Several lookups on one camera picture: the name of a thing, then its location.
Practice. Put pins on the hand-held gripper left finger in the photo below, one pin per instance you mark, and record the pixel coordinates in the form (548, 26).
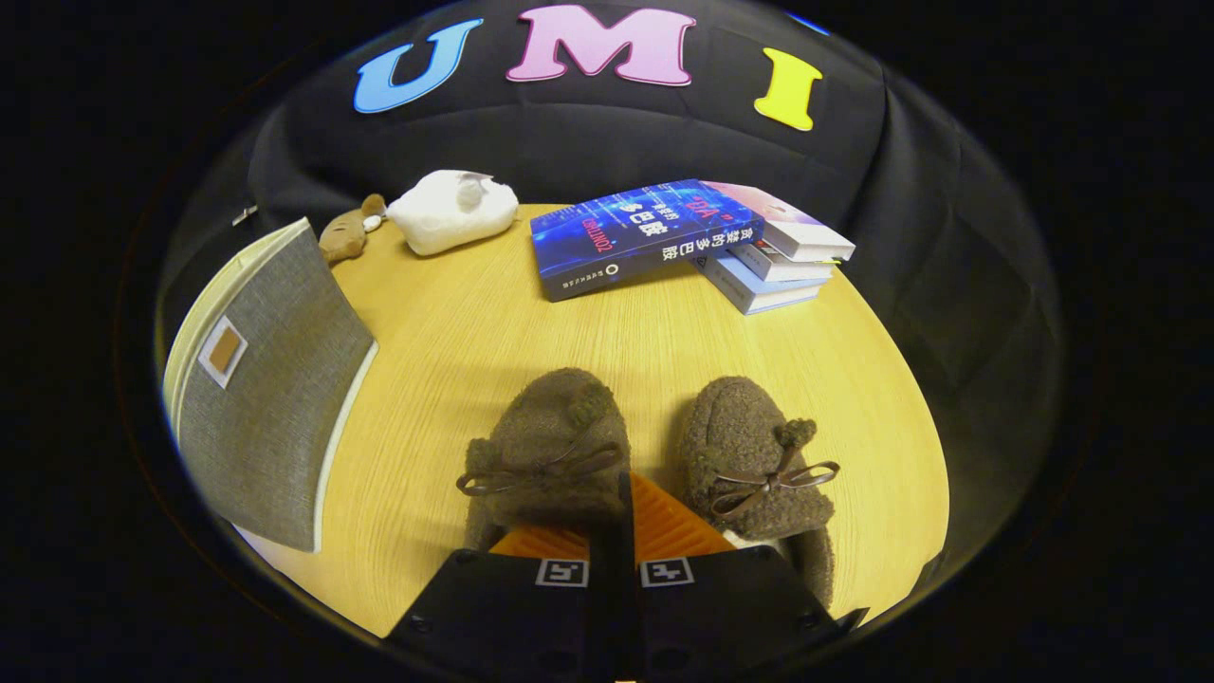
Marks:
(512, 607)

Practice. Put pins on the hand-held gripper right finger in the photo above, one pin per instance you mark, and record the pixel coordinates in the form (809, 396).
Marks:
(740, 607)

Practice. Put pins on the brown fuzzy shoe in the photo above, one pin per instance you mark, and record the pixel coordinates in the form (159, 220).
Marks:
(555, 436)
(749, 455)

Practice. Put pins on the grey fabric storage box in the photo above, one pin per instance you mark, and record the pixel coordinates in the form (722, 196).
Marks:
(275, 398)

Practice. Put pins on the white book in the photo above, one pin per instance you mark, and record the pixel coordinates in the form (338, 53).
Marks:
(782, 266)

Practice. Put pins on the dark blue book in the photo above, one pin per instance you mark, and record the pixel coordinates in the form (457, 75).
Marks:
(616, 237)

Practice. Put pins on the pink cover book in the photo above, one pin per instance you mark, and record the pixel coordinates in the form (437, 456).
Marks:
(787, 223)

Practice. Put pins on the white plush toy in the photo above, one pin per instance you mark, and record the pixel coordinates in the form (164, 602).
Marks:
(446, 213)

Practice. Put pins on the brown plush toy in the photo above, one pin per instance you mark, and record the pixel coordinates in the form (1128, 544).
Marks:
(343, 235)

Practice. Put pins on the white clip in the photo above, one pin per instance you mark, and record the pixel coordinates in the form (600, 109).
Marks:
(245, 215)

